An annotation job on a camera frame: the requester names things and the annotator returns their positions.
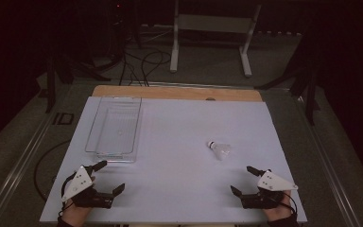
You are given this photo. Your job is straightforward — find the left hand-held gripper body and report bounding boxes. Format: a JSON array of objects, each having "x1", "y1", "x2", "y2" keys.
[{"x1": 60, "y1": 165, "x2": 114, "y2": 209}]

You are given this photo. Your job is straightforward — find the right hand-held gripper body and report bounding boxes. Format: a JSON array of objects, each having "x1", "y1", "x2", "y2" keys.
[{"x1": 241, "y1": 169, "x2": 299, "y2": 210}]

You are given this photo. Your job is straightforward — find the clear plastic bin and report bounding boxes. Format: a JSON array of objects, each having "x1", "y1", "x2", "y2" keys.
[{"x1": 84, "y1": 96, "x2": 143, "y2": 164}]

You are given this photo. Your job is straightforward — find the person's right hand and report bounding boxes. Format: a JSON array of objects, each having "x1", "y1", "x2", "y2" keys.
[{"x1": 262, "y1": 189, "x2": 293, "y2": 222}]

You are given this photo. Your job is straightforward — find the person's left hand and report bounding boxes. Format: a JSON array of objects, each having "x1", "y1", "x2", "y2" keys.
[{"x1": 58, "y1": 176, "x2": 96, "y2": 227}]

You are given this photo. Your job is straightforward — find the white table cover sheet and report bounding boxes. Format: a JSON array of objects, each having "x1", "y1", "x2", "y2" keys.
[{"x1": 39, "y1": 96, "x2": 308, "y2": 225}]

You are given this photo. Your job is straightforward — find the black tripod stand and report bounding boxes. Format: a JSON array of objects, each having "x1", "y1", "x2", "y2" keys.
[
  {"x1": 37, "y1": 51, "x2": 112, "y2": 114},
  {"x1": 254, "y1": 31, "x2": 321, "y2": 127}
]

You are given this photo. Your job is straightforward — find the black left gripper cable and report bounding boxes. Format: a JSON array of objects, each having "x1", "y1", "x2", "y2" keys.
[{"x1": 58, "y1": 175, "x2": 78, "y2": 219}]

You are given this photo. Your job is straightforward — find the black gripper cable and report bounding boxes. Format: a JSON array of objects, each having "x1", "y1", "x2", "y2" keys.
[
  {"x1": 58, "y1": 175, "x2": 78, "y2": 219},
  {"x1": 275, "y1": 190, "x2": 299, "y2": 218}
]

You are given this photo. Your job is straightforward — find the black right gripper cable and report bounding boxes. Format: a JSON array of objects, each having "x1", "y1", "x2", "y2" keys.
[{"x1": 275, "y1": 190, "x2": 299, "y2": 218}]

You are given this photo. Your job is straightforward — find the black square floor bracket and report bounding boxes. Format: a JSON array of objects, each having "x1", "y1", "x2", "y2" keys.
[{"x1": 51, "y1": 112, "x2": 76, "y2": 127}]

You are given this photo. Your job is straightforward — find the metal floor rail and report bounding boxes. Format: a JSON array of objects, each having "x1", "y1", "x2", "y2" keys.
[
  {"x1": 0, "y1": 107, "x2": 62, "y2": 227},
  {"x1": 296, "y1": 94, "x2": 361, "y2": 227}
]

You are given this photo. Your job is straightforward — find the black floor cables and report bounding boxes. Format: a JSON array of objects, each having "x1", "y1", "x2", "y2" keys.
[{"x1": 118, "y1": 48, "x2": 172, "y2": 88}]

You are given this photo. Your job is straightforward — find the white metal stand frame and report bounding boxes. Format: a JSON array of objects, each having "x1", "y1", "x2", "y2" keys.
[{"x1": 169, "y1": 0, "x2": 263, "y2": 79}]

